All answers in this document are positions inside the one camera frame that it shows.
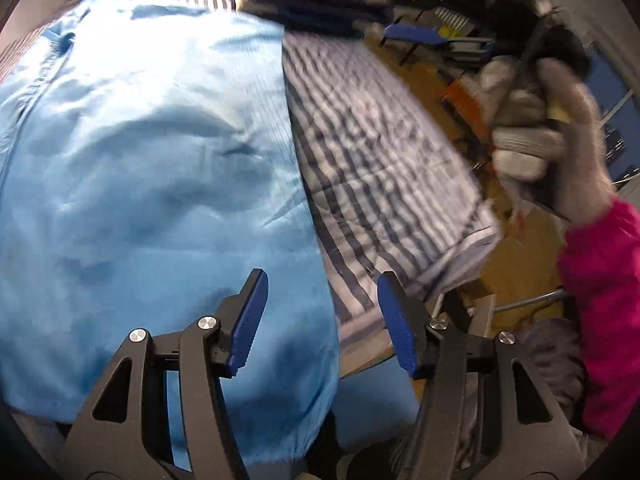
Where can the person's right hand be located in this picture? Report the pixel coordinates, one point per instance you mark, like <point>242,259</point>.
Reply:
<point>575,160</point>

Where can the light blue garment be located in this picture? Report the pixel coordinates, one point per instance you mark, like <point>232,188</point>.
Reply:
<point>150,185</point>

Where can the blue white striped bed blanket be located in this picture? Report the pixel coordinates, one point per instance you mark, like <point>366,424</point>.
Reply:
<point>375,160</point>

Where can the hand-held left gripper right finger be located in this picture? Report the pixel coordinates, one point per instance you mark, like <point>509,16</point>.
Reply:
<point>400,325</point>

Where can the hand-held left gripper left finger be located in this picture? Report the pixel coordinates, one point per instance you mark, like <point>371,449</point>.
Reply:
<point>247,325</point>

